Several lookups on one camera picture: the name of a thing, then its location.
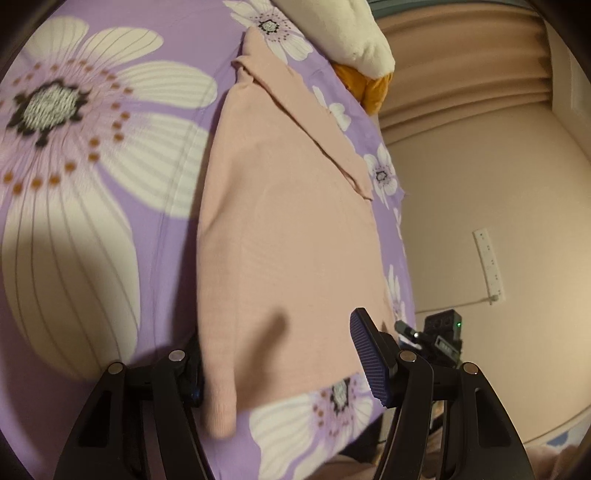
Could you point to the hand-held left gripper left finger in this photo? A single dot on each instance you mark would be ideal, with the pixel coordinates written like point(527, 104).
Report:
point(183, 369)

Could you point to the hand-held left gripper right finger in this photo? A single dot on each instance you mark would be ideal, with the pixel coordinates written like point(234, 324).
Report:
point(369, 364)

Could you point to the pink knit garment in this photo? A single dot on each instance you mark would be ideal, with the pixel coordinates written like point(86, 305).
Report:
point(286, 240)

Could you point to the white power strip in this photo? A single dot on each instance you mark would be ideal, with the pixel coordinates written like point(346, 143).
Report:
point(488, 265)

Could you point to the purple floral blanket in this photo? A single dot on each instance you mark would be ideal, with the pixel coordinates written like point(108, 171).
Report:
point(92, 194)

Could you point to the beige curtain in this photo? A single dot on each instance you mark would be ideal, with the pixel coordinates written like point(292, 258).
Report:
point(461, 69)

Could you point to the white and orange plush toy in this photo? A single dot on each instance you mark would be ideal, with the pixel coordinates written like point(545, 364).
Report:
point(355, 41)

